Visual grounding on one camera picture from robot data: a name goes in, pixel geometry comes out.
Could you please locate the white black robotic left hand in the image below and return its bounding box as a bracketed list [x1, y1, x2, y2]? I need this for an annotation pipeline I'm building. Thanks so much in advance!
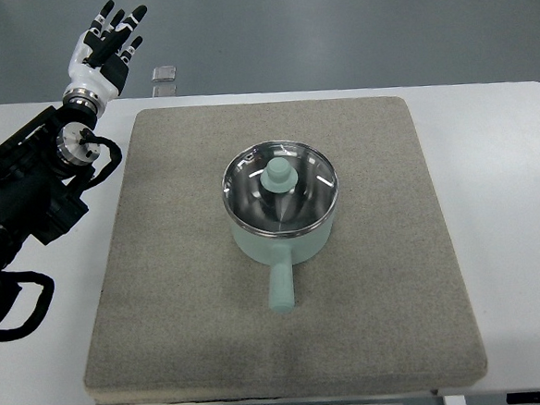
[63, 0, 147, 117]

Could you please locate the glass lid with green knob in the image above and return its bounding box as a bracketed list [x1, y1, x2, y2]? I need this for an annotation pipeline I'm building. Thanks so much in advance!
[222, 141, 338, 239]

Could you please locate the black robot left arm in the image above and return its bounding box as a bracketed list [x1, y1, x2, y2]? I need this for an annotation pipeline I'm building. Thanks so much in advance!
[0, 97, 122, 343]

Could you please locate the mint green saucepan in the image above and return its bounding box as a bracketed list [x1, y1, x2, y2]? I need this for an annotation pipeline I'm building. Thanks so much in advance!
[231, 213, 335, 314]

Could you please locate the beige square fabric mat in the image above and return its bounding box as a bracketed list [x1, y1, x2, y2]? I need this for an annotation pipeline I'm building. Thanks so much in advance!
[84, 96, 488, 405]

